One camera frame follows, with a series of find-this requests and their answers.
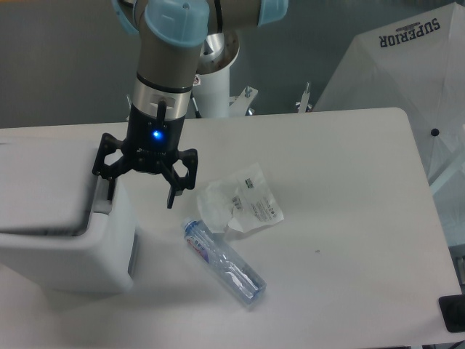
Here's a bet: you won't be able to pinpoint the white Superior umbrella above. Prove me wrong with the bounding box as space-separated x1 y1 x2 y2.
314 3 464 180

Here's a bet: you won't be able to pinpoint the clear plastic water bottle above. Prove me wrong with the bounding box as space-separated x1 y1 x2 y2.
182 217 267 306

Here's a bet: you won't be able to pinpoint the crumpled white plastic wrapper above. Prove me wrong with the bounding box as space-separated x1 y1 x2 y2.
197 163 284 233

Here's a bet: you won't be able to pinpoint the white metal base frame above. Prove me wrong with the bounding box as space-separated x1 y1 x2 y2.
125 81 314 122

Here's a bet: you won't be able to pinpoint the black device at table edge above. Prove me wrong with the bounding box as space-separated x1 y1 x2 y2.
438 294 464 333

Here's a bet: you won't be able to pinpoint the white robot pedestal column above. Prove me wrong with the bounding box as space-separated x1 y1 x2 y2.
190 31 240 119

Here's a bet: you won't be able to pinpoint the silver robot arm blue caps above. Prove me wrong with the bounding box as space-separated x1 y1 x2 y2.
92 1 288 208

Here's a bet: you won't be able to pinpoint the white trash can grey latch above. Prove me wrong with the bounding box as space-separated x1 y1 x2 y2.
1 136 138 293

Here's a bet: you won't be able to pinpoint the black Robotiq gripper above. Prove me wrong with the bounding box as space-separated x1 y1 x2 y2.
91 103 199 209

